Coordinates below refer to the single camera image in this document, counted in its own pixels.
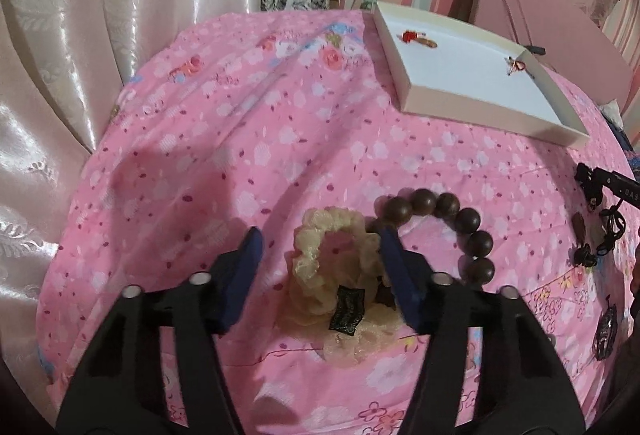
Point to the small red charm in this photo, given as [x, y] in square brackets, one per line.
[517, 65]

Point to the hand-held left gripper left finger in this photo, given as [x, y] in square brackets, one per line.
[246, 265]

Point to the cream lace scrunchie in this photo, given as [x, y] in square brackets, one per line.
[310, 260]

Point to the pink headboard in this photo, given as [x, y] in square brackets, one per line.
[550, 10]

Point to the dark oval pendant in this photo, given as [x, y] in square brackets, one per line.
[606, 330]

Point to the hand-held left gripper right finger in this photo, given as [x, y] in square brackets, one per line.
[397, 275]

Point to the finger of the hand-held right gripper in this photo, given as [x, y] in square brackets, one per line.
[589, 180]

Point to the cream satin curtain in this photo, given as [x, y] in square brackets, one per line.
[75, 40]

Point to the pink floral bedsheet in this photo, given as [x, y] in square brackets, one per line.
[210, 155]

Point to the white shallow box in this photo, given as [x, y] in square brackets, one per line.
[465, 70]

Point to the red knot ornament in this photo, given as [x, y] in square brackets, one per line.
[412, 36]

